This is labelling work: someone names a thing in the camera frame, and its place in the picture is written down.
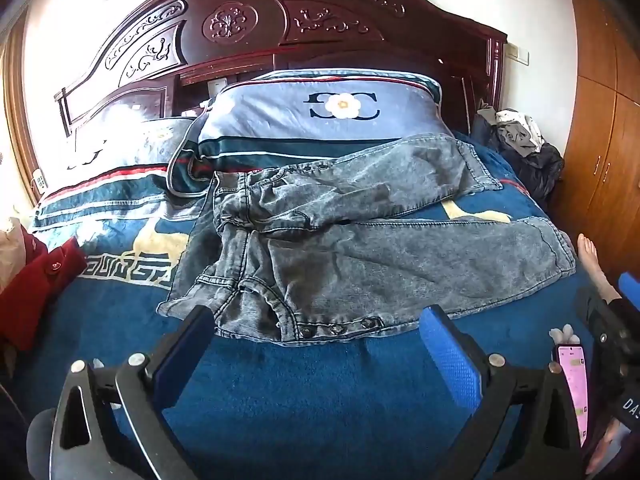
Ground wooden door frame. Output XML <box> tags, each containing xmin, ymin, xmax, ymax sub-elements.
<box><xmin>2</xmin><ymin>25</ymin><xmax>41</xmax><ymax>206</ymax></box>

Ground dark jacket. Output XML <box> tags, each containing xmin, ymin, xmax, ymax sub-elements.
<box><xmin>472</xmin><ymin>110</ymin><xmax>566</xmax><ymax>201</ymax></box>

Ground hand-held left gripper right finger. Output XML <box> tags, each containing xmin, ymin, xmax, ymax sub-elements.
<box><xmin>419</xmin><ymin>306</ymin><xmax>587</xmax><ymax>480</ymax></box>

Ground white grey garment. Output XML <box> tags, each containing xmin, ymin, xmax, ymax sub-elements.
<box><xmin>477</xmin><ymin>107</ymin><xmax>546</xmax><ymax>158</ymax></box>

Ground person's right hand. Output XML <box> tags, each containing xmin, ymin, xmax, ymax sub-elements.
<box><xmin>592</xmin><ymin>421</ymin><xmax>632</xmax><ymax>477</ymax></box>

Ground blue flower print pillow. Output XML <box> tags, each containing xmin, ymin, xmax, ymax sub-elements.
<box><xmin>167</xmin><ymin>69</ymin><xmax>443</xmax><ymax>196</ymax></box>

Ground pale blue striped pillow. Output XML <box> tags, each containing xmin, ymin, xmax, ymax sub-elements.
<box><xmin>31</xmin><ymin>102</ymin><xmax>211</xmax><ymax>233</ymax></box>

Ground brown wooden wardrobe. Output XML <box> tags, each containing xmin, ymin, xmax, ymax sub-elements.
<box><xmin>547</xmin><ymin>0</ymin><xmax>640</xmax><ymax>281</ymax></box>

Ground red cloth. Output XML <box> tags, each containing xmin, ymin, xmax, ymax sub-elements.
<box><xmin>0</xmin><ymin>237</ymin><xmax>88</xmax><ymax>351</ymax></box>

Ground smartphone with pink screen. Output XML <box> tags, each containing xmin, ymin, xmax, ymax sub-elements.
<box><xmin>556</xmin><ymin>344</ymin><xmax>592</xmax><ymax>448</ymax></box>

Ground carved dark wooden headboard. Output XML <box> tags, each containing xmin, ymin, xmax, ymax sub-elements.
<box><xmin>54</xmin><ymin>0</ymin><xmax>508</xmax><ymax>136</ymax></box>

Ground grey denim pants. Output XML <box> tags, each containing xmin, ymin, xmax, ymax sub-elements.
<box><xmin>156</xmin><ymin>132</ymin><xmax>577</xmax><ymax>346</ymax></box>

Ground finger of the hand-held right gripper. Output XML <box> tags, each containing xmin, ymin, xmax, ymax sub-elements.
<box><xmin>619</xmin><ymin>272</ymin><xmax>640</xmax><ymax>307</ymax></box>

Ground pale cloth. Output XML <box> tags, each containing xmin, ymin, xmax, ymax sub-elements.
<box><xmin>0</xmin><ymin>215</ymin><xmax>31</xmax><ymax>291</ymax></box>

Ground person's bare foot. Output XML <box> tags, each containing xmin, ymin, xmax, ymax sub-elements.
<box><xmin>577</xmin><ymin>232</ymin><xmax>623</xmax><ymax>306</ymax></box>

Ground blue patterned blanket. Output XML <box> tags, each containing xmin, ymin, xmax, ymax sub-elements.
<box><xmin>10</xmin><ymin>130</ymin><xmax>601</xmax><ymax>480</ymax></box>

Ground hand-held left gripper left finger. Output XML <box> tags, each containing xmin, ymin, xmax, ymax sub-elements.
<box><xmin>50</xmin><ymin>305</ymin><xmax>217</xmax><ymax>480</ymax></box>

